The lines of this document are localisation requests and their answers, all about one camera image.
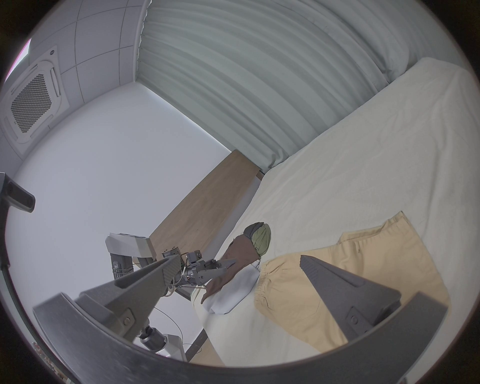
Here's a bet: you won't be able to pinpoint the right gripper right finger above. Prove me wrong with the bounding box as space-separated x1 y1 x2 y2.
299 255 403 343

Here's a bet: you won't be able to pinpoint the white ceiling air conditioner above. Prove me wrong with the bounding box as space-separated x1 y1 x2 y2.
0 45 72 151

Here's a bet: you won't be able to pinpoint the dark brown garment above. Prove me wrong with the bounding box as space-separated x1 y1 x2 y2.
200 236 263 304

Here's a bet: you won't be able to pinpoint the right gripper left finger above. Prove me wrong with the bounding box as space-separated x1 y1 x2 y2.
77 257 185 343

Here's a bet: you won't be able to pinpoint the pale grey curtain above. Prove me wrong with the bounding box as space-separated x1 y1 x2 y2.
352 0 410 81
137 0 391 173

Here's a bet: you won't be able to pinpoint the green garment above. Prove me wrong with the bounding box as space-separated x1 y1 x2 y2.
251 223 271 259

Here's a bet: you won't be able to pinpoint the white garment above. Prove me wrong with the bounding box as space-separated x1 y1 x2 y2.
202 260 261 315

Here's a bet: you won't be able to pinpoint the bed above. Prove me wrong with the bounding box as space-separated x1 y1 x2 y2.
148 56 480 366

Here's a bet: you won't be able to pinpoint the beige shorts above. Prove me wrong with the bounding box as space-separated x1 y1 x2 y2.
254 211 451 353

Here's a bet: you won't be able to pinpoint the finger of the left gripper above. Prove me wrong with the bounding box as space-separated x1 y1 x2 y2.
195 268 227 286
204 258 238 271

